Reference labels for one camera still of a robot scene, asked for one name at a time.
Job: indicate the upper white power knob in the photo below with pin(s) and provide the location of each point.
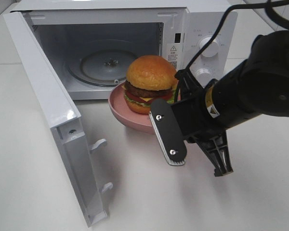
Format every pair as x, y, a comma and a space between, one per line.
212, 49

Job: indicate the pink round plate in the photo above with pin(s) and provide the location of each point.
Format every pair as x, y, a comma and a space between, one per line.
125, 115

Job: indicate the burger with lettuce and cheese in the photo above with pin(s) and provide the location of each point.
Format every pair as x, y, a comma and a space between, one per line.
148, 78

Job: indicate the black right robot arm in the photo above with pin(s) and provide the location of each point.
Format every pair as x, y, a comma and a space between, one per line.
258, 85

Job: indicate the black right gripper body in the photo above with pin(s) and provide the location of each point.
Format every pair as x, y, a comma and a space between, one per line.
197, 115

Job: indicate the white timer knob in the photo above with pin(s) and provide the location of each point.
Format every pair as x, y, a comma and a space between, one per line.
203, 76

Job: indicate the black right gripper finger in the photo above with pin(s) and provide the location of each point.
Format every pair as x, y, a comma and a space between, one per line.
188, 88
216, 150

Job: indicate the white microwave oven body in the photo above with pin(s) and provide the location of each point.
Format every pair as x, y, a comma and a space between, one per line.
176, 26

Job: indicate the white microwave door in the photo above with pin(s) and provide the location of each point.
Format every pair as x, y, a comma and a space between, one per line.
63, 118

